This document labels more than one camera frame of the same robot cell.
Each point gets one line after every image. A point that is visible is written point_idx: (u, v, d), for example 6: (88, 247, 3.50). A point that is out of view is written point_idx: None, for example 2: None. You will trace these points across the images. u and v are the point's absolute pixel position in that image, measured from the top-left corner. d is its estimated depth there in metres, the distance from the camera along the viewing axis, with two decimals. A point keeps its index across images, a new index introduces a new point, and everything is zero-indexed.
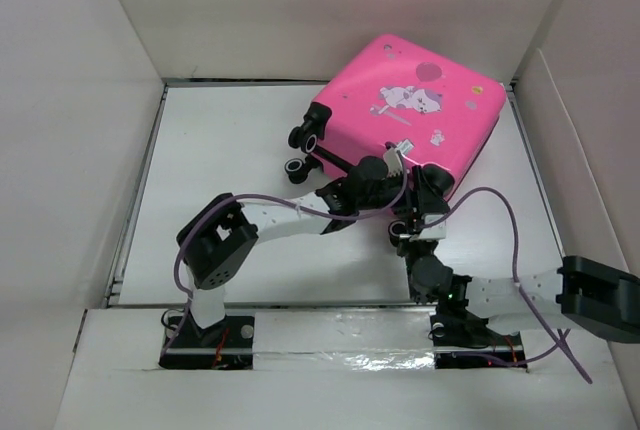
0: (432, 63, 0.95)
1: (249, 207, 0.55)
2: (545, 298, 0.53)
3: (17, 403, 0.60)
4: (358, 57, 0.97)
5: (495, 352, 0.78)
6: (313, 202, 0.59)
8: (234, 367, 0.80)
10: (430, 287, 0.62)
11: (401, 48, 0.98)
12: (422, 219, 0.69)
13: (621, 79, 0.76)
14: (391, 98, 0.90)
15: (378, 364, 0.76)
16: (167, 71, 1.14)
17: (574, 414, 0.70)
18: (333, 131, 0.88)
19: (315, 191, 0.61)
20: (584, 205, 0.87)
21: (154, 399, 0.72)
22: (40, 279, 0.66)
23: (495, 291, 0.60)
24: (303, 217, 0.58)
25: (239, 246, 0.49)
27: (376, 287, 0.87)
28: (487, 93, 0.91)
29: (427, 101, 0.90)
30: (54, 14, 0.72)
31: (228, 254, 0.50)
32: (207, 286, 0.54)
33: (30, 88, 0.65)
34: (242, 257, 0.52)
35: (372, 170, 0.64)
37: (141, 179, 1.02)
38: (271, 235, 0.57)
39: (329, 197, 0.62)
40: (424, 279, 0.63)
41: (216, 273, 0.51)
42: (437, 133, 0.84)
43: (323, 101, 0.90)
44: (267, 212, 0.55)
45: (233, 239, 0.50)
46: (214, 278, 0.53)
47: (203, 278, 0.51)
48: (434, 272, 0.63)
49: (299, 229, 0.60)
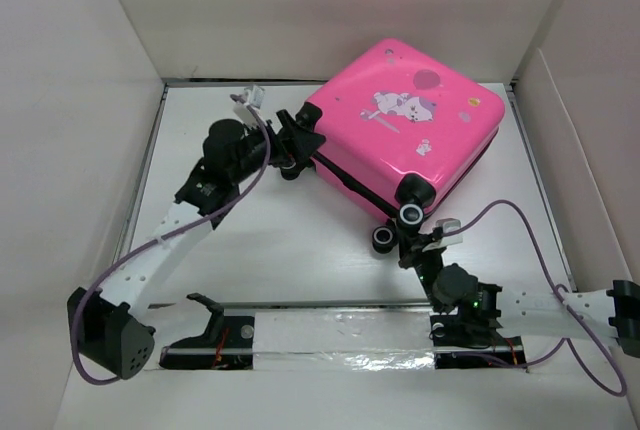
0: (430, 72, 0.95)
1: (110, 287, 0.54)
2: (595, 318, 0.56)
3: (17, 403, 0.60)
4: (356, 61, 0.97)
5: (495, 353, 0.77)
6: (177, 219, 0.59)
8: (234, 367, 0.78)
10: (457, 296, 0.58)
11: (401, 53, 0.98)
12: (440, 226, 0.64)
13: (621, 79, 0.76)
14: (383, 104, 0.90)
15: (378, 364, 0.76)
16: (166, 71, 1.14)
17: (575, 413, 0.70)
18: (321, 132, 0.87)
19: (175, 199, 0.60)
20: (584, 205, 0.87)
21: (155, 398, 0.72)
22: (41, 279, 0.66)
23: (534, 305, 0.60)
24: (172, 243, 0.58)
25: (122, 335, 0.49)
27: (375, 286, 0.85)
28: (483, 106, 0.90)
29: (419, 110, 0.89)
30: (54, 14, 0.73)
31: (119, 345, 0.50)
32: (137, 367, 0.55)
33: (31, 88, 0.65)
34: (139, 332, 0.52)
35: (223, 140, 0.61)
37: (141, 179, 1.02)
38: (157, 282, 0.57)
39: (197, 192, 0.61)
40: (450, 288, 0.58)
41: (128, 359, 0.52)
42: (424, 143, 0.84)
43: (315, 102, 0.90)
44: (130, 276, 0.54)
45: (111, 332, 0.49)
46: (136, 359, 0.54)
47: (120, 371, 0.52)
48: (460, 281, 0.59)
49: (181, 250, 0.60)
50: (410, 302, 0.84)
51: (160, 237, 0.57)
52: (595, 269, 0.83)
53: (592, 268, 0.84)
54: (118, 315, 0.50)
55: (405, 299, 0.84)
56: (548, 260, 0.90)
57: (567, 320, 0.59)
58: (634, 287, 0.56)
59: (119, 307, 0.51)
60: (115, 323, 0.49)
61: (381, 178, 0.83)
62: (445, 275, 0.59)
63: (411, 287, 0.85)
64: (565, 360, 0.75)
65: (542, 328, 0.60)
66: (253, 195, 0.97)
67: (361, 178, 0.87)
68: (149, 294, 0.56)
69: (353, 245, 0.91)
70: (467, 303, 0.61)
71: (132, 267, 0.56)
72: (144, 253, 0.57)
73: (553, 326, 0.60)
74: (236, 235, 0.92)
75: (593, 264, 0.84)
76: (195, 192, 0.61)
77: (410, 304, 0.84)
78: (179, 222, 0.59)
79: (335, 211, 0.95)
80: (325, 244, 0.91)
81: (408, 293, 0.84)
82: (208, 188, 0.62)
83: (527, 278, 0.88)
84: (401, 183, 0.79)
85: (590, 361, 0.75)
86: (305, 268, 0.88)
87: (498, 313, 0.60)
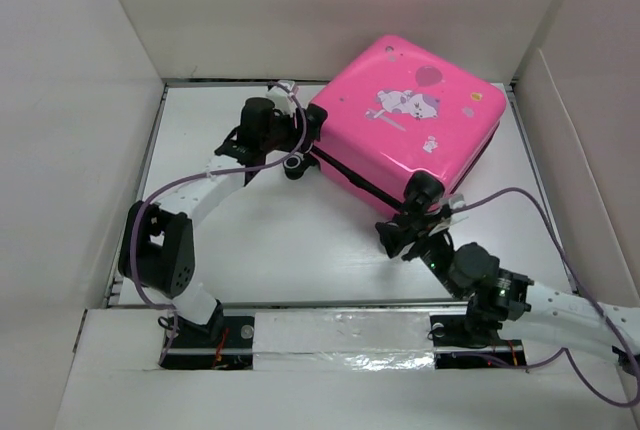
0: (432, 68, 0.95)
1: (167, 202, 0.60)
2: (629, 333, 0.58)
3: (16, 405, 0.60)
4: (359, 59, 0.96)
5: (494, 353, 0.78)
6: (221, 163, 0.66)
8: (234, 367, 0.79)
10: (477, 276, 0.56)
11: (403, 51, 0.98)
12: (447, 206, 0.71)
13: (621, 79, 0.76)
14: (388, 103, 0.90)
15: (378, 364, 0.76)
16: (167, 71, 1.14)
17: (574, 414, 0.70)
18: (328, 133, 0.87)
19: (217, 152, 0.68)
20: (584, 204, 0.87)
21: (155, 398, 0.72)
22: (40, 280, 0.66)
23: (566, 308, 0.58)
24: (219, 179, 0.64)
25: (184, 228, 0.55)
27: (376, 286, 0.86)
28: (486, 100, 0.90)
29: (424, 107, 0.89)
30: (54, 16, 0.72)
31: (179, 239, 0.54)
32: (179, 291, 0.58)
33: (30, 92, 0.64)
34: (190, 243, 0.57)
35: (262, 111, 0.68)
37: (141, 178, 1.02)
38: (202, 214, 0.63)
39: (232, 150, 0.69)
40: (469, 268, 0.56)
41: (179, 264, 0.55)
42: (430, 140, 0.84)
43: (319, 103, 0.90)
44: (186, 196, 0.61)
45: (174, 229, 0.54)
46: (181, 277, 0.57)
47: (169, 279, 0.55)
48: (480, 261, 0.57)
49: (222, 194, 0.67)
50: (410, 303, 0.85)
51: (209, 173, 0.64)
52: (595, 271, 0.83)
53: (591, 268, 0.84)
54: (179, 218, 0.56)
55: (405, 299, 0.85)
56: (547, 260, 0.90)
57: (600, 329, 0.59)
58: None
59: (178, 215, 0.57)
60: (177, 225, 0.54)
61: (390, 178, 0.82)
62: (460, 255, 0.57)
63: (410, 288, 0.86)
64: (565, 360, 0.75)
65: (570, 328, 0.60)
66: (253, 195, 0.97)
67: (369, 178, 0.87)
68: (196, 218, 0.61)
69: (353, 245, 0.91)
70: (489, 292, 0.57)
71: (186, 192, 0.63)
72: (194, 182, 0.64)
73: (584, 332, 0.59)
74: (236, 235, 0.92)
75: (592, 264, 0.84)
76: (231, 149, 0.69)
77: (410, 303, 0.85)
78: (222, 166, 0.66)
79: (334, 211, 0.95)
80: (325, 244, 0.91)
81: (407, 293, 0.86)
82: (242, 148, 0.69)
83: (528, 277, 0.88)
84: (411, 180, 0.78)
85: (591, 360, 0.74)
86: (306, 268, 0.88)
87: (528, 308, 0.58)
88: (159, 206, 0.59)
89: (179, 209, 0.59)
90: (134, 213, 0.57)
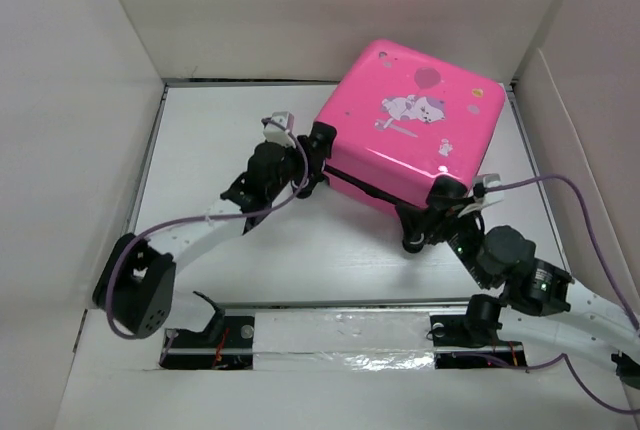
0: (429, 69, 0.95)
1: (156, 240, 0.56)
2: None
3: (16, 405, 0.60)
4: (355, 68, 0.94)
5: (494, 353, 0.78)
6: (223, 208, 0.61)
8: (234, 367, 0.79)
10: (510, 262, 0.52)
11: (397, 56, 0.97)
12: (481, 183, 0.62)
13: (621, 80, 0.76)
14: (394, 111, 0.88)
15: (378, 364, 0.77)
16: (167, 71, 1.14)
17: (573, 414, 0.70)
18: (340, 149, 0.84)
19: (222, 195, 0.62)
20: (584, 204, 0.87)
21: (155, 398, 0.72)
22: (40, 280, 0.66)
23: (602, 313, 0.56)
24: (217, 225, 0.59)
25: (164, 272, 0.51)
27: (375, 286, 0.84)
28: (488, 96, 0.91)
29: (430, 110, 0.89)
30: (54, 15, 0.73)
31: (157, 282, 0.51)
32: (147, 333, 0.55)
33: (30, 91, 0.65)
34: (169, 286, 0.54)
35: (267, 157, 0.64)
37: (141, 178, 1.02)
38: (191, 256, 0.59)
39: (238, 197, 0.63)
40: (501, 253, 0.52)
41: (152, 306, 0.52)
42: (444, 143, 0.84)
43: (325, 121, 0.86)
44: (177, 237, 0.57)
45: (154, 269, 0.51)
46: (152, 320, 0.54)
47: (139, 320, 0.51)
48: (512, 247, 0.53)
49: (217, 239, 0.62)
50: (410, 303, 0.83)
51: (208, 215, 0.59)
52: (594, 271, 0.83)
53: (591, 269, 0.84)
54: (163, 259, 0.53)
55: (404, 300, 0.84)
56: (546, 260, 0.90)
57: (625, 339, 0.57)
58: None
59: (162, 256, 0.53)
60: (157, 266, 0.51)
61: (412, 186, 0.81)
62: (491, 240, 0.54)
63: (408, 287, 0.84)
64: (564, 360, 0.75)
65: (595, 331, 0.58)
66: None
67: (387, 188, 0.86)
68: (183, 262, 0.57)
69: (353, 244, 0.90)
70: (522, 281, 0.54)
71: (180, 231, 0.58)
72: (190, 224, 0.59)
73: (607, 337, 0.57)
74: None
75: (592, 264, 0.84)
76: (237, 195, 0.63)
77: (409, 303, 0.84)
78: (224, 211, 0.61)
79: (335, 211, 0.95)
80: (323, 242, 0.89)
81: (407, 292, 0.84)
82: (249, 195, 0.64)
83: None
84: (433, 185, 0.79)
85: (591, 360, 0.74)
86: (305, 268, 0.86)
87: (567, 307, 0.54)
88: (147, 239, 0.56)
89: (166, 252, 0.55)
90: (122, 242, 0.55)
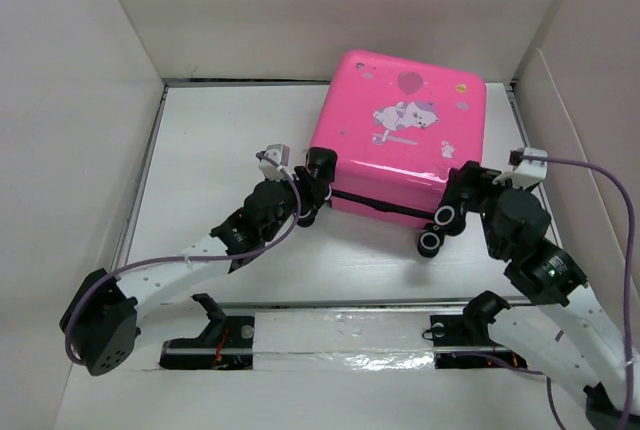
0: (411, 72, 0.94)
1: (127, 279, 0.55)
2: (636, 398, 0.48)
3: (16, 406, 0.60)
4: (337, 84, 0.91)
5: (494, 353, 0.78)
6: (207, 247, 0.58)
8: (234, 367, 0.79)
10: (515, 221, 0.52)
11: (374, 64, 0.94)
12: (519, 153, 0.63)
13: (621, 80, 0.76)
14: (388, 122, 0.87)
15: (378, 364, 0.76)
16: (167, 71, 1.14)
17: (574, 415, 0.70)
18: (345, 172, 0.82)
19: (212, 232, 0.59)
20: (584, 205, 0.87)
21: (155, 398, 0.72)
22: (40, 280, 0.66)
23: (598, 330, 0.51)
24: (195, 267, 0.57)
25: (123, 322, 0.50)
27: (375, 287, 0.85)
28: (471, 90, 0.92)
29: (422, 114, 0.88)
30: (54, 15, 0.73)
31: (115, 330, 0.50)
32: (103, 370, 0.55)
33: (30, 90, 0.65)
34: (129, 331, 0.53)
35: (269, 196, 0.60)
37: (141, 179, 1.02)
38: (165, 297, 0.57)
39: (229, 235, 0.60)
40: (510, 210, 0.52)
41: (108, 350, 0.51)
42: (446, 145, 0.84)
43: (321, 145, 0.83)
44: (148, 278, 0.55)
45: (115, 313, 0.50)
46: (109, 359, 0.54)
47: (94, 360, 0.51)
48: (524, 208, 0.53)
49: (196, 278, 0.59)
50: (410, 303, 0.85)
51: (187, 257, 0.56)
52: (594, 272, 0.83)
53: (592, 269, 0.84)
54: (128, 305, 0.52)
55: (404, 300, 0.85)
56: None
57: (607, 369, 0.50)
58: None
59: (128, 301, 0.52)
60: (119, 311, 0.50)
61: (427, 195, 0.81)
62: (505, 198, 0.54)
63: (408, 288, 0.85)
64: None
65: (583, 348, 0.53)
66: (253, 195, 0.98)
67: (397, 201, 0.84)
68: (152, 305, 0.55)
69: (353, 246, 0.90)
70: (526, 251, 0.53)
71: (156, 273, 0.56)
72: (168, 263, 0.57)
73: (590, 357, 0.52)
74: None
75: (593, 264, 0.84)
76: (229, 232, 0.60)
77: (409, 304, 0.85)
78: (207, 251, 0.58)
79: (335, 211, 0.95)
80: (323, 245, 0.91)
81: (407, 293, 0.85)
82: (240, 233, 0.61)
83: None
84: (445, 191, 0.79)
85: None
86: (305, 268, 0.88)
87: (564, 303, 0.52)
88: (118, 279, 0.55)
89: (131, 295, 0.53)
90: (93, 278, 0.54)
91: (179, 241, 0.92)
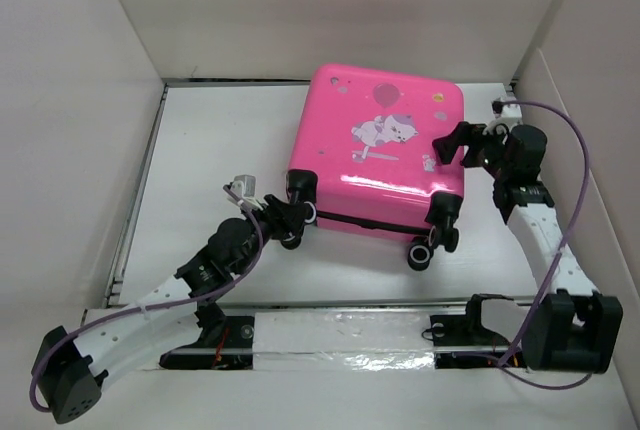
0: (387, 84, 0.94)
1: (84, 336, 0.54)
2: (560, 279, 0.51)
3: (16, 406, 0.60)
4: (312, 102, 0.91)
5: (495, 352, 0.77)
6: (169, 292, 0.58)
8: (234, 367, 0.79)
10: (514, 137, 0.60)
11: (349, 79, 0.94)
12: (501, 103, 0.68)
13: (621, 79, 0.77)
14: (367, 138, 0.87)
15: (378, 364, 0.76)
16: (167, 71, 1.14)
17: (574, 416, 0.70)
18: (327, 193, 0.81)
19: (175, 273, 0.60)
20: (584, 205, 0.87)
21: (155, 398, 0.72)
22: (40, 279, 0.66)
23: (546, 231, 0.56)
24: (153, 315, 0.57)
25: (76, 383, 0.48)
27: (375, 287, 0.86)
28: (447, 100, 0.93)
29: (400, 128, 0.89)
30: (54, 15, 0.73)
31: (69, 391, 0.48)
32: (74, 417, 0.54)
33: (30, 90, 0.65)
34: (91, 385, 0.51)
35: (232, 238, 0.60)
37: (141, 179, 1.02)
38: (124, 349, 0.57)
39: (196, 275, 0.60)
40: (516, 133, 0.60)
41: (70, 404, 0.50)
42: (427, 158, 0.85)
43: (301, 166, 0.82)
44: (106, 333, 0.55)
45: (68, 374, 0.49)
46: (77, 407, 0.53)
47: (57, 413, 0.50)
48: (524, 135, 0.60)
49: (160, 325, 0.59)
50: (410, 303, 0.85)
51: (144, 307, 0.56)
52: (594, 272, 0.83)
53: (591, 269, 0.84)
54: (80, 364, 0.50)
55: (405, 300, 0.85)
56: None
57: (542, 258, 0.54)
58: (617, 325, 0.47)
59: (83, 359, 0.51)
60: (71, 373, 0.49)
61: (413, 211, 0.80)
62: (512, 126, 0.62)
63: (409, 286, 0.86)
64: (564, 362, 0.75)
65: (531, 254, 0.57)
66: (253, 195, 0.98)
67: (380, 219, 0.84)
68: (113, 357, 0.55)
69: (354, 247, 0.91)
70: (515, 168, 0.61)
71: (114, 327, 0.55)
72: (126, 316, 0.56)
73: (534, 258, 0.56)
74: None
75: (592, 264, 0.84)
76: (196, 272, 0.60)
77: (410, 304, 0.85)
78: (169, 297, 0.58)
79: None
80: (324, 246, 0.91)
81: (408, 293, 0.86)
82: (207, 272, 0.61)
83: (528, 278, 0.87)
84: (430, 206, 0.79)
85: None
86: (304, 269, 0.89)
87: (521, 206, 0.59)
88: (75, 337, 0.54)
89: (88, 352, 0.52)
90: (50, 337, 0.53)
91: (179, 241, 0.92)
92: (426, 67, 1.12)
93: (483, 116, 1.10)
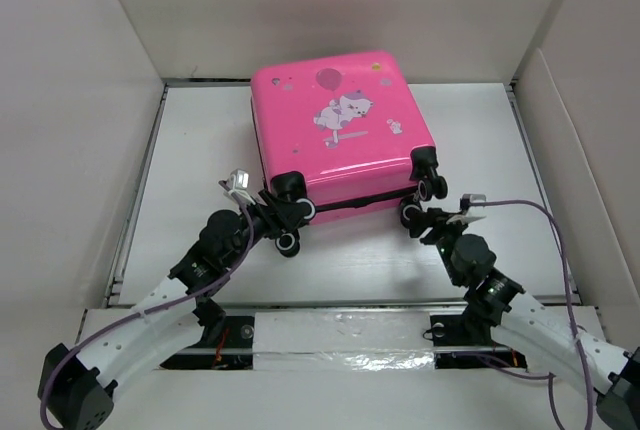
0: (328, 68, 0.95)
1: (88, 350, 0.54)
2: (597, 365, 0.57)
3: (18, 406, 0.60)
4: (265, 109, 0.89)
5: (494, 353, 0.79)
6: (166, 293, 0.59)
8: (234, 367, 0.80)
10: (469, 262, 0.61)
11: (288, 76, 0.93)
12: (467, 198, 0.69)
13: (622, 79, 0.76)
14: (332, 124, 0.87)
15: (378, 364, 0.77)
16: (166, 71, 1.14)
17: (575, 415, 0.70)
18: (321, 189, 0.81)
19: (168, 274, 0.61)
20: (583, 205, 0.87)
21: (156, 398, 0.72)
22: (41, 280, 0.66)
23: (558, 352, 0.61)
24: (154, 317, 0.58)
25: (87, 395, 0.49)
27: (375, 287, 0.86)
28: (385, 66, 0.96)
29: (356, 104, 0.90)
30: (53, 15, 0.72)
31: (81, 406, 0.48)
32: None
33: (30, 91, 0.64)
34: (104, 397, 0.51)
35: (222, 228, 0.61)
37: (141, 179, 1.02)
38: (129, 358, 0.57)
39: (189, 271, 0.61)
40: (465, 252, 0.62)
41: (84, 418, 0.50)
42: (393, 123, 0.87)
43: (284, 171, 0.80)
44: (108, 343, 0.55)
45: (78, 389, 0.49)
46: (91, 421, 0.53)
47: None
48: (477, 250, 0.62)
49: (160, 328, 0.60)
50: (409, 303, 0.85)
51: (142, 311, 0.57)
52: (595, 272, 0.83)
53: (592, 270, 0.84)
54: (89, 377, 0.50)
55: (404, 300, 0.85)
56: (546, 258, 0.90)
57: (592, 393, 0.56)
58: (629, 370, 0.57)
59: (91, 371, 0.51)
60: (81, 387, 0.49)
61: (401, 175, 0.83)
62: (464, 237, 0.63)
63: (409, 287, 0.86)
64: None
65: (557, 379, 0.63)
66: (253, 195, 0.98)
67: (372, 191, 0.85)
68: (119, 366, 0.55)
69: (353, 247, 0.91)
70: (476, 275, 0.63)
71: (115, 338, 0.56)
72: (125, 324, 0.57)
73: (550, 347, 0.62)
74: None
75: (592, 264, 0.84)
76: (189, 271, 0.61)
77: (409, 304, 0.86)
78: (167, 297, 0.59)
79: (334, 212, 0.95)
80: (323, 247, 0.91)
81: (407, 293, 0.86)
82: (200, 268, 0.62)
83: (527, 278, 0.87)
84: (412, 164, 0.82)
85: None
86: (303, 268, 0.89)
87: (507, 310, 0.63)
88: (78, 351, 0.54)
89: (95, 364, 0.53)
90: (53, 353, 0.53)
91: (180, 241, 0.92)
92: (425, 67, 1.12)
93: (483, 115, 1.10)
